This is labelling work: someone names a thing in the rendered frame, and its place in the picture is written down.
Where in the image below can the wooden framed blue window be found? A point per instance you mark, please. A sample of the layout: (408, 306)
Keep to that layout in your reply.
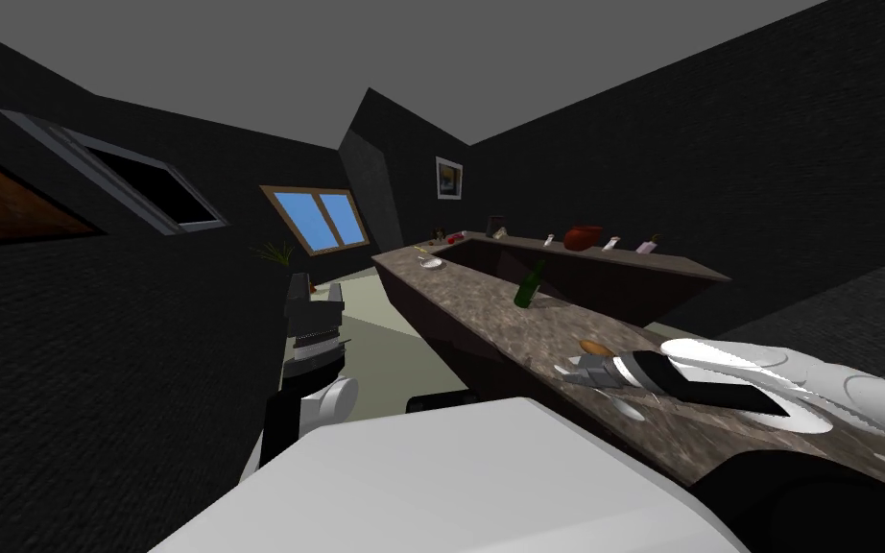
(320, 219)

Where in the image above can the red-brown clay pot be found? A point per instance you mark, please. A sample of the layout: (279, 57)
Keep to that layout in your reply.
(582, 239)

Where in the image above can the white plate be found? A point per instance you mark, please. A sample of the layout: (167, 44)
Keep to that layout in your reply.
(805, 421)

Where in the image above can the white framed wall picture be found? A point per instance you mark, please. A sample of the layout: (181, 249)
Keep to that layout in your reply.
(449, 179)

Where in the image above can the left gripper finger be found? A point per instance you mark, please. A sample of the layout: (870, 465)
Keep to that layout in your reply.
(333, 295)
(298, 289)

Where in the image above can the brown bread roll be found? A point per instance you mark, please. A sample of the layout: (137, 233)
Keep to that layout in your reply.
(596, 349)

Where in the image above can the dark box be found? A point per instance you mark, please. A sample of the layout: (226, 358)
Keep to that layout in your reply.
(495, 226)

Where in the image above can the white bottle with dark cap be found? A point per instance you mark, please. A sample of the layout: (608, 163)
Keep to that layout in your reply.
(647, 246)

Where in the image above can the green potted plant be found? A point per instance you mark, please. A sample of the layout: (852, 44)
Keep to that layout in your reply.
(277, 254)

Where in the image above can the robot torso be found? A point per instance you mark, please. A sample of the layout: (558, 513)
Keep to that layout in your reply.
(442, 484)

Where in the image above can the green glass bottle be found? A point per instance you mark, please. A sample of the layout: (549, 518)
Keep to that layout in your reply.
(528, 290)

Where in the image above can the small white bowl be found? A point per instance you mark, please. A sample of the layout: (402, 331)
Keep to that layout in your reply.
(432, 263)

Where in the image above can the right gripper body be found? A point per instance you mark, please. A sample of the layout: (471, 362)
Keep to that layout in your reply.
(594, 372)

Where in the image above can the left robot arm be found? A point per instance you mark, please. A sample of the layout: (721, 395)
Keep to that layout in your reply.
(326, 401)

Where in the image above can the grey framed dark window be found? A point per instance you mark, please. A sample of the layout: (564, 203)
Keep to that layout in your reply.
(143, 180)

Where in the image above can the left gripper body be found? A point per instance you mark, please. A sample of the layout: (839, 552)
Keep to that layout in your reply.
(313, 329)

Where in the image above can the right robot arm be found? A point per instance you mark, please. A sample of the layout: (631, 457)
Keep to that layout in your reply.
(707, 384)

